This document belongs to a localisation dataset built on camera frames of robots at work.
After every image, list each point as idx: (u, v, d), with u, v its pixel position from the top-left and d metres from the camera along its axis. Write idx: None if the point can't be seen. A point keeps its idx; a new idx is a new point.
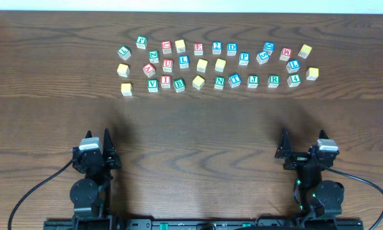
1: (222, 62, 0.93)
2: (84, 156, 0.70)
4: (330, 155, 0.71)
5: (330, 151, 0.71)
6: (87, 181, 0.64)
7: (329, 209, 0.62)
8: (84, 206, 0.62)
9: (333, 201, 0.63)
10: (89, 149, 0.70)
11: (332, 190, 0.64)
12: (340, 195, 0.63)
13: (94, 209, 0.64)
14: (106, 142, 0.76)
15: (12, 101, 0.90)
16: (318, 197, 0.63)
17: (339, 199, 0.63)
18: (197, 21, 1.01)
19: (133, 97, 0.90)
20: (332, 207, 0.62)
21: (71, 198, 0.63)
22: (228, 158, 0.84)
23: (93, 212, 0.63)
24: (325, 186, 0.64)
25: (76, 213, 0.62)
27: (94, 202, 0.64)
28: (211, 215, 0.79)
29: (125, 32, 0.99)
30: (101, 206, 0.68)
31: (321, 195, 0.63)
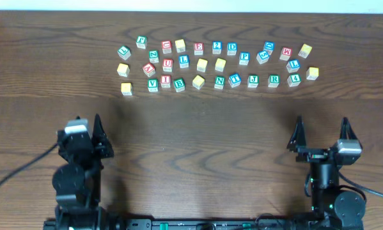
1: (222, 62, 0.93)
2: (70, 138, 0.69)
4: (350, 158, 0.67)
5: (351, 155, 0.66)
6: (73, 167, 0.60)
7: (348, 224, 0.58)
8: (69, 194, 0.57)
9: (353, 215, 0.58)
10: (77, 132, 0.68)
11: (351, 201, 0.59)
12: (361, 208, 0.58)
13: (80, 199, 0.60)
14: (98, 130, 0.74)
15: (12, 101, 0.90)
16: (336, 208, 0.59)
17: (359, 213, 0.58)
18: (197, 21, 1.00)
19: (132, 97, 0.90)
20: (350, 222, 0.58)
21: (55, 185, 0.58)
22: (227, 158, 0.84)
23: (78, 201, 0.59)
24: (345, 199, 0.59)
25: (60, 200, 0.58)
27: (81, 190, 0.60)
28: (211, 215, 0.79)
29: (125, 32, 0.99)
30: (88, 197, 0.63)
31: (339, 208, 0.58)
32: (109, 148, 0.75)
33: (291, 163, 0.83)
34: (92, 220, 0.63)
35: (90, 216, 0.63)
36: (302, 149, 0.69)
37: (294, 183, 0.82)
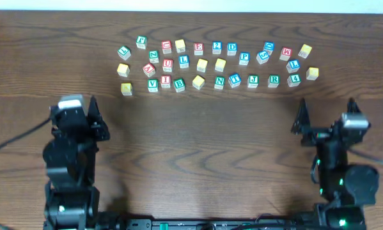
1: (222, 62, 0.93)
2: (63, 115, 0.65)
4: (357, 132, 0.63)
5: (358, 128, 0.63)
6: (66, 140, 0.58)
7: (360, 199, 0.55)
8: (59, 165, 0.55)
9: (366, 190, 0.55)
10: (70, 108, 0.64)
11: (364, 176, 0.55)
12: (374, 183, 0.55)
13: (73, 172, 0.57)
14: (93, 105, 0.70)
15: (11, 101, 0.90)
16: (347, 183, 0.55)
17: (372, 188, 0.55)
18: (197, 21, 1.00)
19: (133, 97, 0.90)
20: (364, 197, 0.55)
21: (45, 156, 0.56)
22: (227, 158, 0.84)
23: (70, 174, 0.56)
24: (357, 172, 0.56)
25: (50, 173, 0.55)
27: (73, 163, 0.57)
28: (211, 215, 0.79)
29: (125, 32, 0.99)
30: (82, 174, 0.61)
31: (350, 183, 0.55)
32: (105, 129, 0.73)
33: (291, 163, 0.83)
34: (85, 199, 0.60)
35: (83, 195, 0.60)
36: (305, 128, 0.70)
37: (294, 183, 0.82)
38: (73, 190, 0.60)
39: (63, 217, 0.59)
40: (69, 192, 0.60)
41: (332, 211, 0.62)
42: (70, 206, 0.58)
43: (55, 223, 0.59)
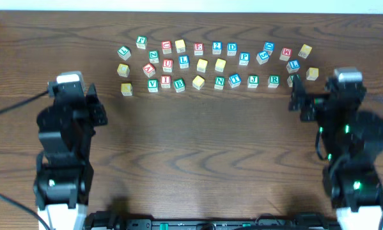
1: (222, 62, 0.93)
2: (61, 89, 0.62)
4: (353, 85, 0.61)
5: (353, 81, 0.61)
6: (61, 107, 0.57)
7: (372, 143, 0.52)
8: (54, 128, 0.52)
9: (375, 134, 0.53)
10: (68, 83, 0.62)
11: (369, 119, 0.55)
12: (382, 124, 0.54)
13: (66, 140, 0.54)
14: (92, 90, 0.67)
15: (11, 101, 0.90)
16: (354, 128, 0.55)
17: (381, 130, 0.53)
18: (197, 22, 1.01)
19: (133, 97, 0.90)
20: (374, 140, 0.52)
21: (39, 121, 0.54)
22: (227, 158, 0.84)
23: (63, 141, 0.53)
24: (361, 116, 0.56)
25: (41, 138, 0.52)
27: (67, 130, 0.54)
28: (211, 215, 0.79)
29: (125, 32, 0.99)
30: (75, 145, 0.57)
31: (358, 125, 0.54)
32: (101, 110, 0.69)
33: (291, 163, 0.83)
34: (77, 170, 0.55)
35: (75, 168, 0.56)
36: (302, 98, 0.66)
37: (294, 183, 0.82)
38: (66, 163, 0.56)
39: (54, 193, 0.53)
40: (60, 167, 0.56)
41: (347, 173, 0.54)
42: (61, 181, 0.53)
43: (46, 199, 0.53)
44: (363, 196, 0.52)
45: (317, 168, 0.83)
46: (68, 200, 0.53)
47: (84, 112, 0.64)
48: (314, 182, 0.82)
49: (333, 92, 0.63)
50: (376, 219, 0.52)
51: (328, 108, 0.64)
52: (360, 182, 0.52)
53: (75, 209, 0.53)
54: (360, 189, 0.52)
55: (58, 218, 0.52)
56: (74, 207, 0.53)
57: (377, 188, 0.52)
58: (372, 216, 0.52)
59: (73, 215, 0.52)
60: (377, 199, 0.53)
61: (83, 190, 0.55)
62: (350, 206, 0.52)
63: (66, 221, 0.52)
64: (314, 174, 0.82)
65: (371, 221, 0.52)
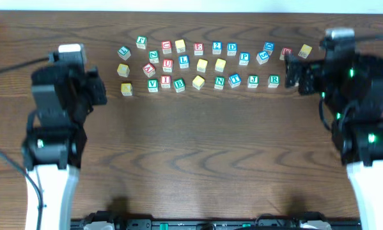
1: (222, 62, 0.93)
2: (61, 57, 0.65)
4: (348, 41, 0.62)
5: (345, 38, 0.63)
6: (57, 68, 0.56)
7: (381, 83, 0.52)
8: (47, 84, 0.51)
9: (382, 73, 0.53)
10: (67, 53, 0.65)
11: (373, 62, 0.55)
12: None
13: (59, 98, 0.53)
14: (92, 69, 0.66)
15: (11, 101, 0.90)
16: (359, 71, 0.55)
17: None
18: (197, 21, 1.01)
19: (133, 97, 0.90)
20: (382, 82, 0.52)
21: (33, 78, 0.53)
22: (227, 158, 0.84)
23: (57, 98, 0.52)
24: (364, 61, 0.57)
25: (34, 92, 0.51)
27: (61, 87, 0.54)
28: (211, 215, 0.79)
29: (125, 32, 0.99)
30: (69, 107, 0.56)
31: (360, 68, 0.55)
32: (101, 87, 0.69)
33: (291, 163, 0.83)
34: (70, 132, 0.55)
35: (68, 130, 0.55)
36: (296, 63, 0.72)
37: (294, 183, 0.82)
38: (58, 125, 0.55)
39: (42, 153, 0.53)
40: (51, 128, 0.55)
41: (356, 124, 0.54)
42: (50, 142, 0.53)
43: (34, 160, 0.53)
44: (378, 149, 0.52)
45: (317, 168, 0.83)
46: (57, 161, 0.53)
47: (81, 78, 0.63)
48: (314, 182, 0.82)
49: (327, 50, 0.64)
50: None
51: (327, 70, 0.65)
52: (375, 135, 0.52)
53: (66, 171, 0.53)
54: (374, 142, 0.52)
55: (48, 179, 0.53)
56: (64, 168, 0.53)
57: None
58: None
59: (64, 177, 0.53)
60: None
61: (74, 152, 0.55)
62: (363, 160, 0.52)
63: (56, 179, 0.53)
64: (314, 174, 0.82)
65: None
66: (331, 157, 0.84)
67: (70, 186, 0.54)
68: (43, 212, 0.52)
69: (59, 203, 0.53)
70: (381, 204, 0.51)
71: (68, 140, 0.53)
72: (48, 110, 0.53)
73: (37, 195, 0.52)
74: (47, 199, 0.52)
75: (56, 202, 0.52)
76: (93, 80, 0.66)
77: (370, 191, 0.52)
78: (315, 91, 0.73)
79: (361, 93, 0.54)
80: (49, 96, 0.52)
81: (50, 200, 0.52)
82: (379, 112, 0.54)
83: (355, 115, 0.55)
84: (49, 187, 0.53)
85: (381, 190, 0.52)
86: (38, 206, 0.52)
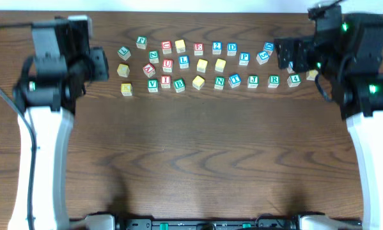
1: (222, 62, 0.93)
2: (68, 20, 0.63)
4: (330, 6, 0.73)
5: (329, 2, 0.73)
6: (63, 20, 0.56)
7: (372, 29, 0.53)
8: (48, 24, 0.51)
9: (373, 20, 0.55)
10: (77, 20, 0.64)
11: (365, 14, 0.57)
12: (376, 16, 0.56)
13: (61, 41, 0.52)
14: (98, 48, 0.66)
15: (11, 101, 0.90)
16: (351, 23, 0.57)
17: (378, 19, 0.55)
18: (197, 22, 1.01)
19: (133, 97, 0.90)
20: (374, 29, 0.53)
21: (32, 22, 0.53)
22: (227, 158, 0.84)
23: (57, 39, 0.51)
24: (354, 13, 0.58)
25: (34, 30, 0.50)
27: (62, 33, 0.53)
28: (211, 215, 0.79)
29: (125, 32, 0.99)
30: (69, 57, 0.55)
31: (352, 19, 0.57)
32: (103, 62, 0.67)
33: (291, 163, 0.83)
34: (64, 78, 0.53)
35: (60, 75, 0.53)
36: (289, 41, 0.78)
37: (294, 183, 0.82)
38: (52, 70, 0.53)
39: (34, 96, 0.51)
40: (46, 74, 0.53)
41: (355, 77, 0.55)
42: (42, 85, 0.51)
43: (25, 103, 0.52)
44: (378, 99, 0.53)
45: (317, 168, 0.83)
46: (50, 105, 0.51)
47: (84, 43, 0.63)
48: (314, 182, 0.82)
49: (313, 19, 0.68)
50: None
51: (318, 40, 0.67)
52: (376, 85, 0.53)
53: (59, 115, 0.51)
54: (375, 92, 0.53)
55: (41, 120, 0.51)
56: (57, 112, 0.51)
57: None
58: None
59: (57, 119, 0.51)
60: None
61: (67, 98, 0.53)
62: (363, 111, 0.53)
63: (49, 122, 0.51)
64: (313, 174, 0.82)
65: None
66: (331, 157, 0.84)
67: (64, 128, 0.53)
68: (38, 154, 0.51)
69: (53, 146, 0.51)
70: (380, 153, 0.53)
71: (60, 83, 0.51)
72: (46, 53, 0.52)
73: (31, 136, 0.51)
74: (40, 141, 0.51)
75: (50, 145, 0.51)
76: (95, 51, 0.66)
77: (370, 142, 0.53)
78: (310, 66, 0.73)
79: (356, 46, 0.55)
80: (49, 37, 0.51)
81: (44, 141, 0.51)
82: (376, 66, 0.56)
83: (351, 68, 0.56)
84: (43, 128, 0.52)
85: (382, 140, 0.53)
86: (31, 147, 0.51)
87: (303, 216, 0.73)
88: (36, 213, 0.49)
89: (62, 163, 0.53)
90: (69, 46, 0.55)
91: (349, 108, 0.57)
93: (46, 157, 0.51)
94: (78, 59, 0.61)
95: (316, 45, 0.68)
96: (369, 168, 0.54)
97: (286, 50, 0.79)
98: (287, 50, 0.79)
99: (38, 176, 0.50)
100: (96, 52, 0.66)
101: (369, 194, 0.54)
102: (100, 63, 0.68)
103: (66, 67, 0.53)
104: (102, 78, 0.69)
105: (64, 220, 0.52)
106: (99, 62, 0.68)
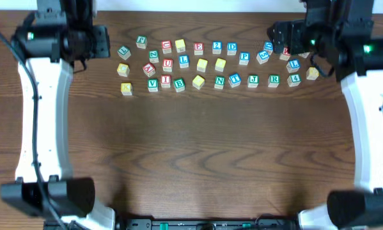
1: (222, 62, 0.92)
2: None
4: None
5: None
6: None
7: None
8: None
9: None
10: None
11: None
12: None
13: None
14: (100, 26, 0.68)
15: (11, 101, 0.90)
16: None
17: None
18: (197, 21, 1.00)
19: (133, 97, 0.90)
20: None
21: None
22: (227, 157, 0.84)
23: None
24: None
25: None
27: None
28: (211, 215, 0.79)
29: (125, 32, 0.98)
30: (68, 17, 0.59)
31: None
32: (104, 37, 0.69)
33: (291, 163, 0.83)
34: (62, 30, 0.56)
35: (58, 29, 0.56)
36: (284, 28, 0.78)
37: (294, 183, 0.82)
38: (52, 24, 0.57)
39: (33, 45, 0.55)
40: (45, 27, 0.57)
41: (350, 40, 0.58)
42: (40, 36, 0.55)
43: (26, 53, 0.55)
44: (371, 59, 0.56)
45: (317, 168, 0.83)
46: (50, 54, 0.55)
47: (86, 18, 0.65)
48: (314, 182, 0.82)
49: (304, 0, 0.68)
50: (382, 82, 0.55)
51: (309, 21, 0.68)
52: (369, 46, 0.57)
53: (58, 63, 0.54)
54: (369, 51, 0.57)
55: (42, 71, 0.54)
56: (57, 62, 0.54)
57: None
58: (379, 80, 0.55)
59: (56, 69, 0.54)
60: None
61: (66, 48, 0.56)
62: (357, 71, 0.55)
63: (49, 71, 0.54)
64: (314, 174, 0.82)
65: (376, 85, 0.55)
66: (331, 157, 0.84)
67: (64, 78, 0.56)
68: (39, 104, 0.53)
69: (54, 94, 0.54)
70: (373, 110, 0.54)
71: (59, 34, 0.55)
72: (48, 9, 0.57)
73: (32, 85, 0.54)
74: (41, 90, 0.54)
75: (51, 92, 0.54)
76: (97, 28, 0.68)
77: (364, 100, 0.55)
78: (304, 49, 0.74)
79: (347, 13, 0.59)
80: None
81: (45, 92, 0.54)
82: (367, 29, 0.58)
83: (345, 31, 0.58)
84: (44, 78, 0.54)
85: (374, 97, 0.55)
86: (33, 96, 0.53)
87: (301, 211, 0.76)
88: (41, 160, 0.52)
89: (62, 113, 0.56)
90: (70, 9, 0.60)
91: (343, 71, 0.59)
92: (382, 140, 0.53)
93: (48, 105, 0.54)
94: (81, 30, 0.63)
95: (307, 23, 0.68)
96: (362, 127, 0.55)
97: (280, 32, 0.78)
98: (281, 32, 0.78)
99: (41, 124, 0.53)
100: (98, 29, 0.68)
101: (362, 151, 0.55)
102: (102, 39, 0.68)
103: (66, 21, 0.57)
104: (103, 55, 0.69)
105: (66, 171, 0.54)
106: (101, 39, 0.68)
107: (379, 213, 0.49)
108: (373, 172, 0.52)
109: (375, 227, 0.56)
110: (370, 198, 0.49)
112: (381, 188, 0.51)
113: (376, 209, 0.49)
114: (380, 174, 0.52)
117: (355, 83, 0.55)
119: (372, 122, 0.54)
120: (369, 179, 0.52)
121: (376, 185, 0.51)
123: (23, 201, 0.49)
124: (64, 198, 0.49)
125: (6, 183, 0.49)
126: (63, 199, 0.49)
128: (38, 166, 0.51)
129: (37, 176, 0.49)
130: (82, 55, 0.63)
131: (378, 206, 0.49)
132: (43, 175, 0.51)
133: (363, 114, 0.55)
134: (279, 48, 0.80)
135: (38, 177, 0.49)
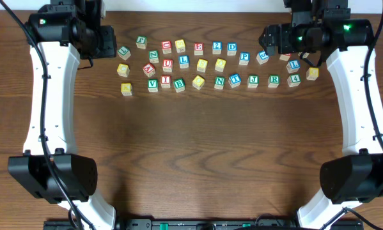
1: (222, 62, 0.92)
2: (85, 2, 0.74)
4: None
5: None
6: None
7: None
8: None
9: None
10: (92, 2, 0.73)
11: None
12: None
13: None
14: (107, 26, 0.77)
15: (11, 102, 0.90)
16: None
17: None
18: (197, 22, 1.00)
19: (133, 97, 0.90)
20: None
21: None
22: (227, 158, 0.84)
23: None
24: None
25: None
27: None
28: (211, 215, 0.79)
29: (125, 32, 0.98)
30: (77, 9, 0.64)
31: None
32: (111, 41, 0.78)
33: (291, 163, 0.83)
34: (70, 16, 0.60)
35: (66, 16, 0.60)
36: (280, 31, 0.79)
37: (295, 183, 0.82)
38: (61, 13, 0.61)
39: (45, 30, 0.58)
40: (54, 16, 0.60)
41: (330, 23, 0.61)
42: (50, 22, 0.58)
43: (38, 38, 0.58)
44: (351, 37, 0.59)
45: (317, 168, 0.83)
46: (60, 38, 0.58)
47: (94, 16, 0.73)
48: (314, 182, 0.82)
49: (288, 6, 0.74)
50: (362, 55, 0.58)
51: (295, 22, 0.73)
52: (349, 25, 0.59)
53: (67, 46, 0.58)
54: (348, 30, 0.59)
55: (52, 53, 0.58)
56: (66, 46, 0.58)
57: (366, 30, 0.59)
58: (358, 53, 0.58)
59: (64, 52, 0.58)
60: (364, 40, 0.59)
61: (75, 35, 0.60)
62: (339, 47, 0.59)
63: (59, 54, 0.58)
64: (313, 174, 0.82)
65: (356, 57, 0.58)
66: (331, 157, 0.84)
67: (72, 61, 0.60)
68: (49, 83, 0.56)
69: (62, 75, 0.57)
70: (355, 80, 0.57)
71: (69, 20, 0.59)
72: (59, 2, 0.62)
73: (42, 66, 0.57)
74: (51, 70, 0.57)
75: (59, 73, 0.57)
76: (105, 27, 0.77)
77: (346, 71, 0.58)
78: (293, 48, 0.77)
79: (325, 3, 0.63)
80: None
81: (53, 73, 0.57)
82: (346, 15, 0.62)
83: (326, 16, 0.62)
84: (54, 60, 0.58)
85: (355, 69, 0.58)
86: (43, 75, 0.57)
87: (299, 208, 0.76)
88: (48, 135, 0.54)
89: (69, 96, 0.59)
90: (80, 5, 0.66)
91: (328, 53, 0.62)
92: (364, 104, 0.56)
93: (56, 85, 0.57)
94: (90, 29, 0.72)
95: (293, 25, 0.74)
96: (346, 96, 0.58)
97: (270, 34, 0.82)
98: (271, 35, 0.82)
99: (50, 103, 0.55)
100: (106, 28, 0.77)
101: (349, 117, 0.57)
102: (109, 38, 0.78)
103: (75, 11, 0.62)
104: (109, 53, 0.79)
105: (73, 147, 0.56)
106: (107, 38, 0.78)
107: (364, 174, 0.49)
108: (358, 135, 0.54)
109: (367, 198, 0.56)
110: (356, 158, 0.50)
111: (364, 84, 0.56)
112: (366, 149, 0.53)
113: (362, 172, 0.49)
114: (364, 136, 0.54)
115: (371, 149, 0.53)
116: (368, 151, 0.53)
117: (337, 57, 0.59)
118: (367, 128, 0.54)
119: (354, 91, 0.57)
120: (355, 141, 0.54)
121: (361, 146, 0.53)
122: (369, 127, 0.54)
123: (29, 174, 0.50)
124: (68, 171, 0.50)
125: (13, 156, 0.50)
126: (67, 172, 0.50)
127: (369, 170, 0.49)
128: (45, 140, 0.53)
129: (44, 149, 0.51)
130: (91, 49, 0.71)
131: (366, 168, 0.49)
132: (49, 149, 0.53)
133: (347, 84, 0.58)
134: (270, 50, 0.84)
135: (45, 151, 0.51)
